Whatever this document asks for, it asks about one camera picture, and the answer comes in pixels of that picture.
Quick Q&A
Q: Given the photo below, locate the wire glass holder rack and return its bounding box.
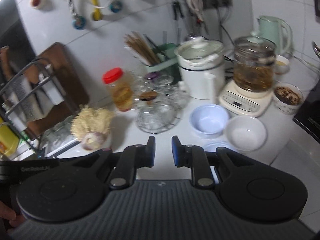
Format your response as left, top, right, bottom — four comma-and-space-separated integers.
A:
133, 72, 190, 134

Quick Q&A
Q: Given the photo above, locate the clear drinking glass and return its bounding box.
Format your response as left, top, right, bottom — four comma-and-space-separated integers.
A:
43, 127, 64, 153

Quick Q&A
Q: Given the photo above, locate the yellow gas hose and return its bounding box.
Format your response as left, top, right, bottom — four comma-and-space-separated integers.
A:
83, 0, 104, 22

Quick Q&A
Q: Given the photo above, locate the green utensil holder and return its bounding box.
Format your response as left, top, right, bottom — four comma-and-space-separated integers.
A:
144, 43, 182, 83

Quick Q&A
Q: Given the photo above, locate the black wall power strip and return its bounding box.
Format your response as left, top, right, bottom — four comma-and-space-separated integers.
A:
202, 0, 233, 10

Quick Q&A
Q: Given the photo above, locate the white drip tray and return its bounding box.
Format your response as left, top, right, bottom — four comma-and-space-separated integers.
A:
42, 114, 83, 158

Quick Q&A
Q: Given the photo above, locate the small white cup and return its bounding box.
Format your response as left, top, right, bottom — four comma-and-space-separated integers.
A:
274, 55, 290, 75

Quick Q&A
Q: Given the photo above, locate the cut purple onion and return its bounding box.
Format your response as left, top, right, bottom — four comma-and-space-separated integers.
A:
81, 132, 106, 151

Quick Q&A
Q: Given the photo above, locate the bundle of chopsticks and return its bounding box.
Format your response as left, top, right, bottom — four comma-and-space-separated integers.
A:
124, 31, 161, 66

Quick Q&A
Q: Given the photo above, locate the white cup with dried goods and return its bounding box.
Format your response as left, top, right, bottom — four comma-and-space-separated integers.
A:
273, 82, 304, 115

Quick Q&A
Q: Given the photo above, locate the white plastic bowl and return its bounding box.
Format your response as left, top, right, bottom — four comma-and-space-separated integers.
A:
224, 115, 267, 153

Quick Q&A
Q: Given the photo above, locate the pale blue plastic bowl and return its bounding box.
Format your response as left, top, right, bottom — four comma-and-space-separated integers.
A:
189, 104, 230, 139

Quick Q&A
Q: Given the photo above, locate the mint green electric kettle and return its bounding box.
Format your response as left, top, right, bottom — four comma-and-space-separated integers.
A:
257, 15, 293, 56

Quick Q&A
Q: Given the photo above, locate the glass kettle on base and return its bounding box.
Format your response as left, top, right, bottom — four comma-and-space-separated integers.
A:
219, 32, 276, 118

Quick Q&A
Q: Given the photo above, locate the floral patterned ceramic bowl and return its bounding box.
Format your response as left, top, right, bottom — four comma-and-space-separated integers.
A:
202, 140, 238, 152

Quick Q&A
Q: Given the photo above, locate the red-lidded plastic jar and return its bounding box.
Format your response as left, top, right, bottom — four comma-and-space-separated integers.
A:
102, 67, 133, 112

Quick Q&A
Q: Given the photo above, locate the white electric cooker pot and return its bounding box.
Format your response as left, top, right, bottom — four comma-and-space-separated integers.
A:
175, 37, 226, 104

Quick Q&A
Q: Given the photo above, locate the brown wooden cutting board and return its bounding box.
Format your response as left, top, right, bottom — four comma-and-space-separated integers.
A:
0, 42, 90, 140

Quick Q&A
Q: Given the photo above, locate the small bowl with vegetables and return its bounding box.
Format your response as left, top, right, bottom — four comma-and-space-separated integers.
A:
80, 132, 112, 151

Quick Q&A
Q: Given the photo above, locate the person's left hand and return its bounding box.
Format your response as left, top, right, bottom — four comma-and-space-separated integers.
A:
0, 202, 25, 232

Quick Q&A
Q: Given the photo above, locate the yellow detergent bottle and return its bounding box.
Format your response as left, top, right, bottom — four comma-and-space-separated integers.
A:
0, 119, 20, 157

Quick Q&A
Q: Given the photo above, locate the black metal dish rack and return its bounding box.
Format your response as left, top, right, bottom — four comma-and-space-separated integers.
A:
0, 57, 81, 158

